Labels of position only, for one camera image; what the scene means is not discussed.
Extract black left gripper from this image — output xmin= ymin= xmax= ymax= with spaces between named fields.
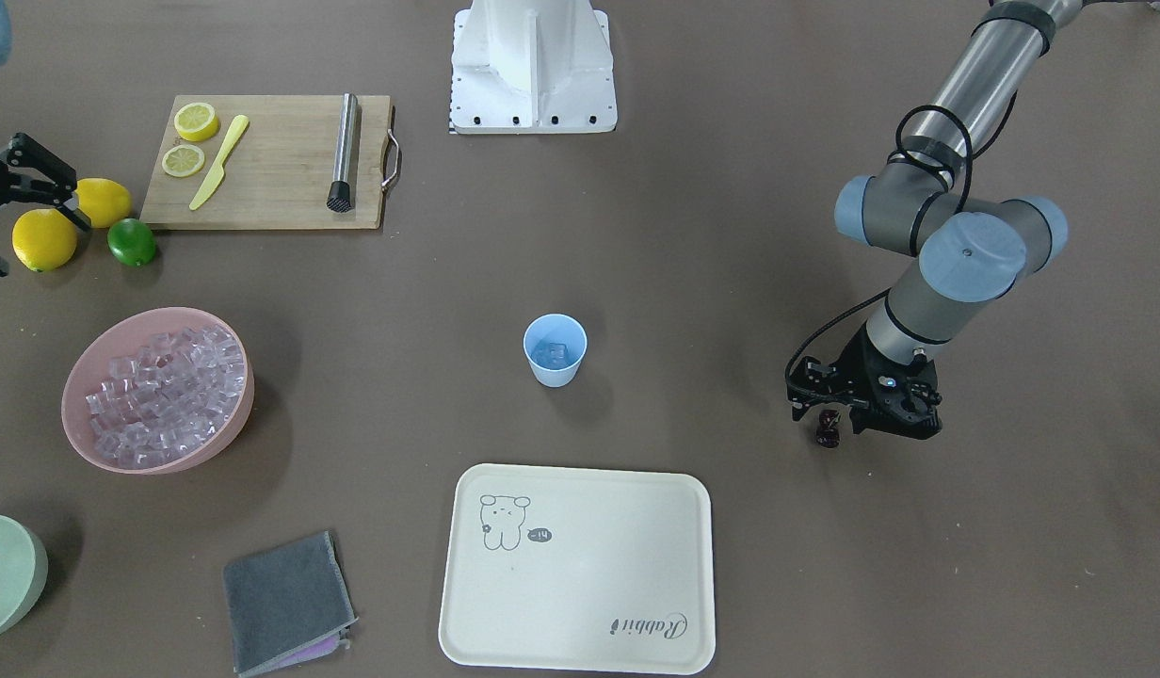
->
xmin=848 ymin=329 xmax=943 ymax=441

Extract clear ice cube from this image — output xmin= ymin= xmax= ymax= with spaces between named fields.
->
xmin=531 ymin=342 xmax=572 ymax=370

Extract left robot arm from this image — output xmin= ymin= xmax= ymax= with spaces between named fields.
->
xmin=831 ymin=1 xmax=1083 ymax=441

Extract dark cherries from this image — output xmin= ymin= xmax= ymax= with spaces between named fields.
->
xmin=815 ymin=409 xmax=840 ymax=449

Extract pink bowl of ice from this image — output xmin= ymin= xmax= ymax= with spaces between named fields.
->
xmin=61 ymin=306 xmax=254 ymax=474

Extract blue plastic cup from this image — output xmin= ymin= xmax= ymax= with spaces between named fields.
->
xmin=523 ymin=313 xmax=588 ymax=389

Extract yellow lemon front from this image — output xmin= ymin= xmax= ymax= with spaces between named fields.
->
xmin=10 ymin=209 xmax=79 ymax=273

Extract yellow lemon near lime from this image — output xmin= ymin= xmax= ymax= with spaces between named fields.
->
xmin=75 ymin=179 xmax=135 ymax=229

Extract green lime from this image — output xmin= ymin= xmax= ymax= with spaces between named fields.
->
xmin=106 ymin=218 xmax=158 ymax=266

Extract lemon half slice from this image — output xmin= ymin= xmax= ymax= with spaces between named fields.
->
xmin=172 ymin=102 xmax=222 ymax=142
xmin=159 ymin=143 xmax=206 ymax=179

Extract yellow plastic knife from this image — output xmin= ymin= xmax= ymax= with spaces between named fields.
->
xmin=188 ymin=113 xmax=251 ymax=211

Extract wooden cutting board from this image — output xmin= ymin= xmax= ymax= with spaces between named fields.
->
xmin=140 ymin=94 xmax=400 ymax=231

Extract steel muddler black tip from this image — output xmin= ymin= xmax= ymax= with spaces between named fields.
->
xmin=326 ymin=93 xmax=361 ymax=214

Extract mint green bowl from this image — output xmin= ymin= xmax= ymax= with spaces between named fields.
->
xmin=0 ymin=515 xmax=49 ymax=635

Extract cream rabbit tray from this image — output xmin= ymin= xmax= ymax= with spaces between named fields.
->
xmin=438 ymin=463 xmax=717 ymax=675

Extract grey folded cloth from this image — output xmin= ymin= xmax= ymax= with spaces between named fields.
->
xmin=222 ymin=529 xmax=358 ymax=677

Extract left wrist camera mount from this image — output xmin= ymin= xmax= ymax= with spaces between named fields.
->
xmin=785 ymin=356 xmax=870 ymax=421

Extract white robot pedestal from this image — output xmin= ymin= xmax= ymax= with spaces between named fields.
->
xmin=448 ymin=1 xmax=619 ymax=135

